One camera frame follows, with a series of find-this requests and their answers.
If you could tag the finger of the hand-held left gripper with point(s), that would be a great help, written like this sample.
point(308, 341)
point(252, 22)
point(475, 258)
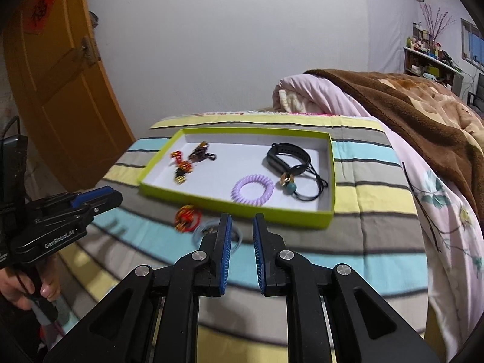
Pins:
point(87, 196)
point(107, 201)

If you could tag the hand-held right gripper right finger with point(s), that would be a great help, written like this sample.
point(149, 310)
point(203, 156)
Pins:
point(259, 249)

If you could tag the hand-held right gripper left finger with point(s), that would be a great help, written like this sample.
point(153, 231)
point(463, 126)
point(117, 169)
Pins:
point(225, 249)

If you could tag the red orange scrunchie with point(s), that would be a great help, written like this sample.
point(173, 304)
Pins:
point(187, 217)

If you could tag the lime green shallow box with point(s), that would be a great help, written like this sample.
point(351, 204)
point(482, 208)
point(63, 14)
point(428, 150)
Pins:
point(302, 215)

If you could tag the black fitness band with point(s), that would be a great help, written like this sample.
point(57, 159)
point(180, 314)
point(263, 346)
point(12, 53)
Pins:
point(276, 158)

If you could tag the person's left hand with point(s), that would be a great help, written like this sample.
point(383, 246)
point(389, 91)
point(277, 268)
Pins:
point(49, 289)

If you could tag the orange wooden door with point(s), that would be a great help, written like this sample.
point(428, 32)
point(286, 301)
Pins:
point(56, 102)

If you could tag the striped bed sheet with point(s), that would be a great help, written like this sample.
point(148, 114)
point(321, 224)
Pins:
point(359, 242)

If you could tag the metal door latch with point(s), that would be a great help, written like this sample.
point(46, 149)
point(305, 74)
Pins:
point(87, 51)

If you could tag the pink floral quilt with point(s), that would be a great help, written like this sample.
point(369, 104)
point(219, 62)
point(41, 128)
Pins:
point(435, 234)

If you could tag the red paper door sign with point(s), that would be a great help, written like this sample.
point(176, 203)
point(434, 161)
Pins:
point(41, 11)

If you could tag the brown plush blanket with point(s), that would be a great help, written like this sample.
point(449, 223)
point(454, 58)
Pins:
point(416, 121)

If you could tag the cluttered white shelf desk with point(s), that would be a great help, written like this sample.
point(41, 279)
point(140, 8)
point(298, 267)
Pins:
point(431, 60)

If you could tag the black chair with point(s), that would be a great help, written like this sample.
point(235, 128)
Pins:
point(477, 98)

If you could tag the purple flower branches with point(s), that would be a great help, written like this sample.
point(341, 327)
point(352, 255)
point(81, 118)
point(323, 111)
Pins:
point(435, 19)

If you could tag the barred window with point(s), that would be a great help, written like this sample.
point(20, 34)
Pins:
point(472, 43)

